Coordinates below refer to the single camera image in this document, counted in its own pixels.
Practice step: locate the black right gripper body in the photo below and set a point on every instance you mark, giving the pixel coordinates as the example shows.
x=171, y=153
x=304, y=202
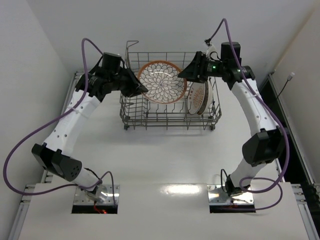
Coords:
x=199, y=67

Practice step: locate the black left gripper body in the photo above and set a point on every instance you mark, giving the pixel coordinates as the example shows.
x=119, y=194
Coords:
x=125, y=80

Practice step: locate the orange sunburst plate dark rim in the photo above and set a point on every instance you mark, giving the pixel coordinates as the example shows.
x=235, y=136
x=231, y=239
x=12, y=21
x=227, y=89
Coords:
x=197, y=98

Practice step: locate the floral plate brown rim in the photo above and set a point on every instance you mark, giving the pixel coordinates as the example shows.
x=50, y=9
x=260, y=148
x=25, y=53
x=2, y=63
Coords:
x=162, y=82
x=208, y=97

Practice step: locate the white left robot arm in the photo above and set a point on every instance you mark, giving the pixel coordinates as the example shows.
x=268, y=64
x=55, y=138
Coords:
x=55, y=153

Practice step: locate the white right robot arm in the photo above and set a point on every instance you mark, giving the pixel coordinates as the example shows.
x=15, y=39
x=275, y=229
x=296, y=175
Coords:
x=267, y=141

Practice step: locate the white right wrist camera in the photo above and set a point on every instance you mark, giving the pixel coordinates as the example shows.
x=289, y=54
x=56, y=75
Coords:
x=211, y=49

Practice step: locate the grey wire dish rack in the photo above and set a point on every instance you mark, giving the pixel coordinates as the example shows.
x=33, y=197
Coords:
x=138, y=111

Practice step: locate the black wall cable white plug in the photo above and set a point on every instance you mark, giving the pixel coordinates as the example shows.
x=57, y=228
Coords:
x=272, y=95

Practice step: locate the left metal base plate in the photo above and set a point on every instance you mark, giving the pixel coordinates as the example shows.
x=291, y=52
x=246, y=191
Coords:
x=106, y=195

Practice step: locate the metal base plate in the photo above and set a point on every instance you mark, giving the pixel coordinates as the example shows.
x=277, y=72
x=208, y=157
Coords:
x=217, y=196
x=106, y=195

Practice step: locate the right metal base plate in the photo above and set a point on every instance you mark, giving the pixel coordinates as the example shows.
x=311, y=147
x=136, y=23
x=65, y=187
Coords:
x=217, y=196

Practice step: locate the aluminium frame rail right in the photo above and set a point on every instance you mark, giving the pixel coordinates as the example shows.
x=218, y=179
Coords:
x=299, y=174

